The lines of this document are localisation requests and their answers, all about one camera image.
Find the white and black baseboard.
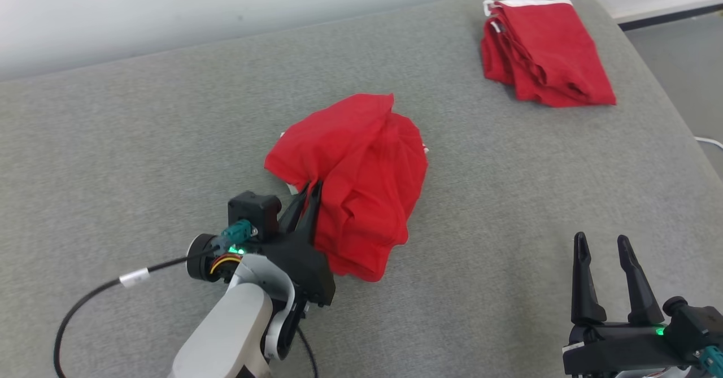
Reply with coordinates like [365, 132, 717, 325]
[612, 0, 723, 32]

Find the red white jersey with lettering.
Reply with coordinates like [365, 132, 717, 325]
[480, 0, 617, 108]

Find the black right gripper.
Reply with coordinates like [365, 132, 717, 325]
[562, 232, 687, 376]

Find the thin black cable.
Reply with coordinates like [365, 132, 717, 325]
[53, 245, 227, 378]
[295, 326, 320, 378]

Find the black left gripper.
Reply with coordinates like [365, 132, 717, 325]
[254, 179, 337, 309]

